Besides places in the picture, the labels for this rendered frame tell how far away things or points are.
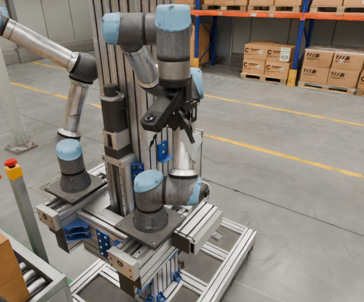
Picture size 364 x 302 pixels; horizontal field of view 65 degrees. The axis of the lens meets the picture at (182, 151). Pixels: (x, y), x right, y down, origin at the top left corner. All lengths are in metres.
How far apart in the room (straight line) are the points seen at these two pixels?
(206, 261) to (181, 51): 1.78
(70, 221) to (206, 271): 1.05
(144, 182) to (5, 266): 0.78
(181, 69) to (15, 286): 1.35
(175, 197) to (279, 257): 1.67
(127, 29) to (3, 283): 1.27
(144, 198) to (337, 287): 1.83
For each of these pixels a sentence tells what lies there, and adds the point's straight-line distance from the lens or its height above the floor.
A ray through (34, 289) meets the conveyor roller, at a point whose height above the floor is 0.54.
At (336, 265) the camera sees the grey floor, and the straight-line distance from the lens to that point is 2.76.
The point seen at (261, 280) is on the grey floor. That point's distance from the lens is 2.47.
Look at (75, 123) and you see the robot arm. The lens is 1.55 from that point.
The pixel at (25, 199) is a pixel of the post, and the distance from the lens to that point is 2.09.
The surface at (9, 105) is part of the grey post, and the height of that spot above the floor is 0.64.
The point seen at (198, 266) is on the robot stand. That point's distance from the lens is 2.20.
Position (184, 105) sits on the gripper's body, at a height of 1.66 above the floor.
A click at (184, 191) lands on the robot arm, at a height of 1.23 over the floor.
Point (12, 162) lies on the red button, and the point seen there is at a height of 1.04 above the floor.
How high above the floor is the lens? 1.89
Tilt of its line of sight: 28 degrees down
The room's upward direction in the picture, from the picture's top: straight up
